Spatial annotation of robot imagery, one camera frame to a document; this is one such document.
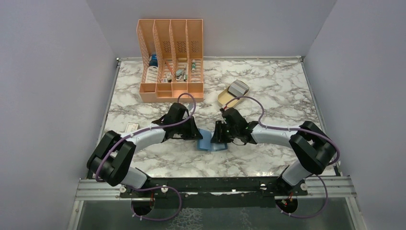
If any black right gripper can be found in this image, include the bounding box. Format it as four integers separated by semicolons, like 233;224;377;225
211;120;238;143

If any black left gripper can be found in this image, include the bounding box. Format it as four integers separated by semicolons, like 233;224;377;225
175;115;203;140

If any blue leather card holder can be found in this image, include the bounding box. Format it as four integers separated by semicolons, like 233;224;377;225
196;129;228;152

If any stack of credit cards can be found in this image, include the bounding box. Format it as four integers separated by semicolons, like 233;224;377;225
227;80;249;97

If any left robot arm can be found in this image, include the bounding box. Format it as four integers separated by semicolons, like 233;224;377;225
86;103;203;197

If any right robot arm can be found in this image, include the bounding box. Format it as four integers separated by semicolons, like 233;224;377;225
210;108;338;195

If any white red card box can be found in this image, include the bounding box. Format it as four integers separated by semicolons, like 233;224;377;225
124;123;139;133

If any beige oval tray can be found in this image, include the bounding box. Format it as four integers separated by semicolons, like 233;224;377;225
217;80;250;107

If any white green glue stick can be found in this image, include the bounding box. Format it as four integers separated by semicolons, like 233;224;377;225
191;59;196;72

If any blue white bottle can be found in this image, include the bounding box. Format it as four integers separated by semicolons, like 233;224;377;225
147;54;158;78

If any orange plastic desk organizer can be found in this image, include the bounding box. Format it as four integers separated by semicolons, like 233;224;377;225
136;19;204;103

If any black metal base rail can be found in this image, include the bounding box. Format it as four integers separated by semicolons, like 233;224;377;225
75;176;358;202

